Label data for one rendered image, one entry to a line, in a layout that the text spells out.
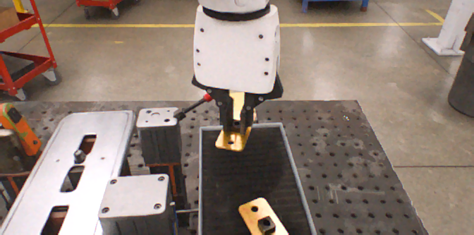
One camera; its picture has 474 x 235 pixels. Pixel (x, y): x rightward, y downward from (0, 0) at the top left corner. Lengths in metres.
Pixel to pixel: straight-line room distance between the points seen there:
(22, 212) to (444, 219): 1.92
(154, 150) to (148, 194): 0.27
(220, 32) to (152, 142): 0.46
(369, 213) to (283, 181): 0.63
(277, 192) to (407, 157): 1.99
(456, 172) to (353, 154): 1.29
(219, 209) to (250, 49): 0.21
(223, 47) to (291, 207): 0.22
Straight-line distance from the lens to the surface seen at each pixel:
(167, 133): 0.76
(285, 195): 0.47
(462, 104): 2.99
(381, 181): 1.19
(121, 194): 0.56
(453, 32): 3.91
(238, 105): 0.62
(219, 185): 0.48
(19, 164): 0.91
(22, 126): 0.88
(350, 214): 1.07
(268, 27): 0.37
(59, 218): 0.74
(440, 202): 2.24
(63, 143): 0.87
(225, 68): 0.40
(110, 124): 0.89
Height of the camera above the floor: 1.52
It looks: 35 degrees down
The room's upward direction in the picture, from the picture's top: straight up
